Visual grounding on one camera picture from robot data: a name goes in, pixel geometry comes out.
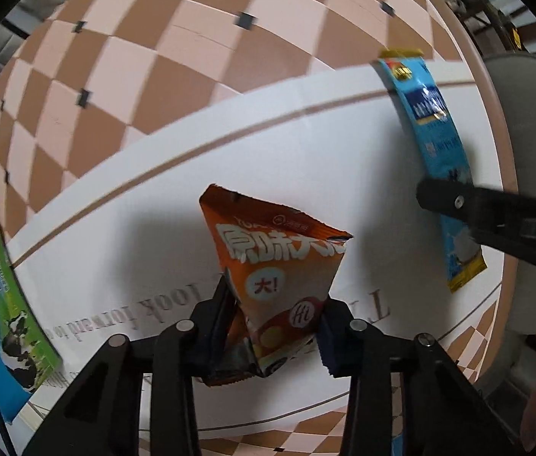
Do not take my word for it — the blue milk snack bag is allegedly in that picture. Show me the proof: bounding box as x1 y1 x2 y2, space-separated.
378 48 487 292

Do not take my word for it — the orange chip bag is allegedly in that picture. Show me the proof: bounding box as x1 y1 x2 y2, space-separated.
199 184 352 386

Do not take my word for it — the checkered table cloth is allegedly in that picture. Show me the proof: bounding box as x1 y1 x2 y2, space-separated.
0 0 515 448

